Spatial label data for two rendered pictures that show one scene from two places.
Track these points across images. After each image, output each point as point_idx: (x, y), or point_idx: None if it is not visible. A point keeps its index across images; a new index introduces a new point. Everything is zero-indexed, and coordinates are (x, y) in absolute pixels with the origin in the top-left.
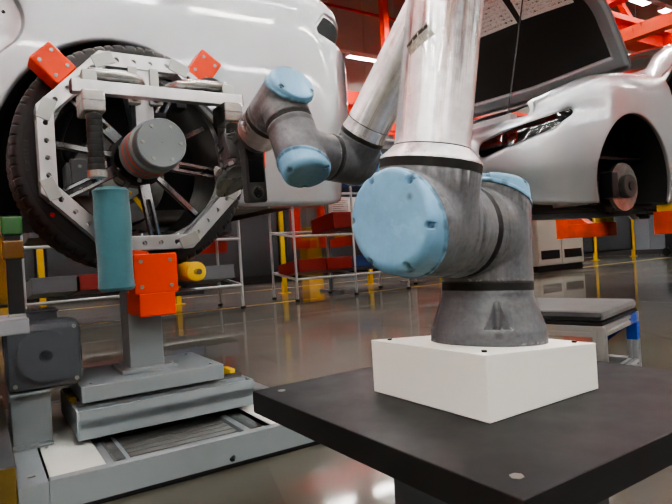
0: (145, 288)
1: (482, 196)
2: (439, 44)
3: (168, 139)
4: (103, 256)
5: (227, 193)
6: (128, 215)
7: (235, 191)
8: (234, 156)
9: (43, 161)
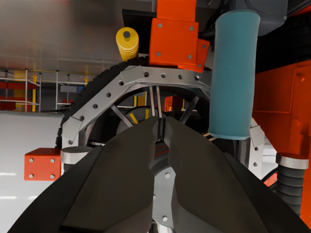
0: (188, 26)
1: None
2: None
3: (169, 201)
4: (255, 57)
5: (153, 127)
6: (222, 103)
7: (125, 134)
8: None
9: (259, 161)
